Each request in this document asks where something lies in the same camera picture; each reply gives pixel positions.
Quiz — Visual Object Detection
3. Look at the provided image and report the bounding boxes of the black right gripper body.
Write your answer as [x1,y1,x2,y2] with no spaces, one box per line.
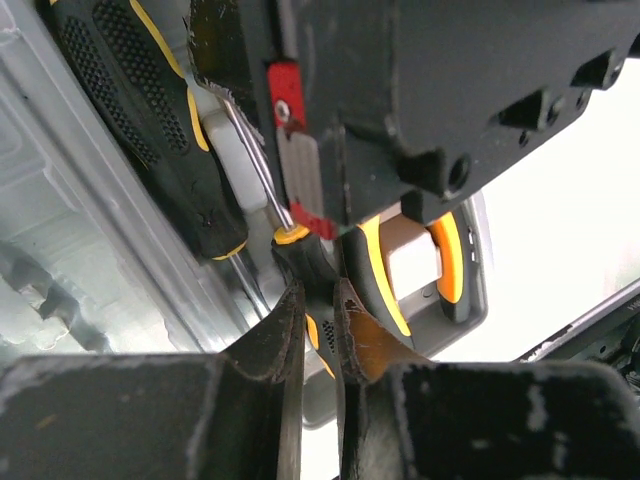
[249,1,639,235]

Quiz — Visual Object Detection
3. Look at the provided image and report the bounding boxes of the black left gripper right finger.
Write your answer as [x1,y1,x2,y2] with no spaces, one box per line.
[334,279,639,479]

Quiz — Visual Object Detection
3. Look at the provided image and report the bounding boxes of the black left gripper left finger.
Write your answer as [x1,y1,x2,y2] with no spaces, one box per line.
[1,281,305,479]

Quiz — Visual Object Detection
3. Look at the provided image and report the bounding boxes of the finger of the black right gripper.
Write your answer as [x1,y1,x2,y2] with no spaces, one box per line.
[187,0,265,144]

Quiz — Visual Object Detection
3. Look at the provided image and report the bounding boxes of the phillips screwdriver black yellow handle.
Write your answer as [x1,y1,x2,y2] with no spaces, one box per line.
[48,1,269,317]

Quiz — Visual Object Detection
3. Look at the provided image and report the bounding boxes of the orange black handled pliers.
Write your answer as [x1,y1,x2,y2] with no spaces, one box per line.
[341,211,473,347]

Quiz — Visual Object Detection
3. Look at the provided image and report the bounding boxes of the flathead screwdriver black yellow handle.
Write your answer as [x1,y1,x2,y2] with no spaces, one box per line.
[219,99,338,376]

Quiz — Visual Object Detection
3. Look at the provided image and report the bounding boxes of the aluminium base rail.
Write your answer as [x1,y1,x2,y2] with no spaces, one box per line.
[517,280,639,391]

